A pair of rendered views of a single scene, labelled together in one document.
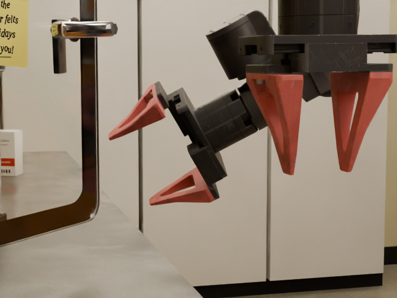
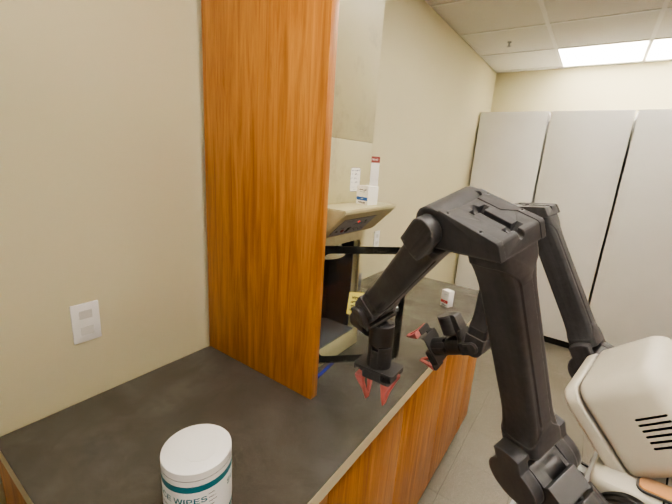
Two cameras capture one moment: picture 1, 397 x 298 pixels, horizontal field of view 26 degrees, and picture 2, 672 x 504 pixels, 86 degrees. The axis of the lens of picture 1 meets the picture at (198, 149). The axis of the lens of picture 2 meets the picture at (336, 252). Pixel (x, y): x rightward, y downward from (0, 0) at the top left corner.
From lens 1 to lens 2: 0.75 m
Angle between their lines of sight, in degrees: 49
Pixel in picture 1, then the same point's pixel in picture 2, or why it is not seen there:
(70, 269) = not seen: hidden behind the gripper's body
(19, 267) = not seen: hidden behind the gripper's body
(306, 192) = not seen: outside the picture
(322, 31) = (370, 366)
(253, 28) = (451, 320)
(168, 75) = (622, 246)
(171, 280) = (399, 392)
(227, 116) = (438, 346)
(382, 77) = (384, 387)
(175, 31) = (633, 224)
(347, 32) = (377, 369)
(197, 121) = (430, 343)
